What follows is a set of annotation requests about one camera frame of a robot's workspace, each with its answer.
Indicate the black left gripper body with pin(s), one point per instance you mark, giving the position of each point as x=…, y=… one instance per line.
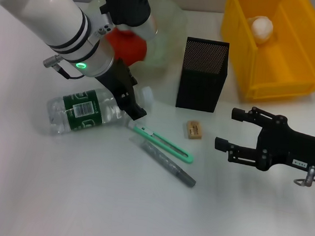
x=114, y=74

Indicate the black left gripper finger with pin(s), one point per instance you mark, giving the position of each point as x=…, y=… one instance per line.
x=134, y=108
x=131, y=83

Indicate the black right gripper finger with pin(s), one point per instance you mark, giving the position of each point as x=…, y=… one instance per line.
x=232, y=150
x=247, y=115

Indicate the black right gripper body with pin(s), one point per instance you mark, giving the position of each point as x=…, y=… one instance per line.
x=296, y=153

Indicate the red-orange toy orange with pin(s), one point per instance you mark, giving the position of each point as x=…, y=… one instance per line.
x=128, y=48

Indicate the clear green-label water bottle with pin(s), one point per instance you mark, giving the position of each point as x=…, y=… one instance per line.
x=85, y=111

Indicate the white paper ball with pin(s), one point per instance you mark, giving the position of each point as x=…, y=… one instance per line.
x=261, y=29

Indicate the green utility knife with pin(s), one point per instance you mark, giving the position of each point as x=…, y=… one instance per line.
x=166, y=145

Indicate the black mesh pen holder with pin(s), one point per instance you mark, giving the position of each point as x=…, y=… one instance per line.
x=201, y=83

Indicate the pale green glass fruit bowl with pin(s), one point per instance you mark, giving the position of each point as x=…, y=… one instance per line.
x=168, y=35

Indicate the grey marker pen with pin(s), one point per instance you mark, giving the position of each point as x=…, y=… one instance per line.
x=167, y=163

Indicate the small wooden block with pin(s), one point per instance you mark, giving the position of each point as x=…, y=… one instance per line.
x=194, y=130

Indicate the yellow plastic storage bin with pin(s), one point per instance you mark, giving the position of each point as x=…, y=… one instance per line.
x=290, y=66

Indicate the left wrist camera housing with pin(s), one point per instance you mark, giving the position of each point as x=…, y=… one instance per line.
x=126, y=3

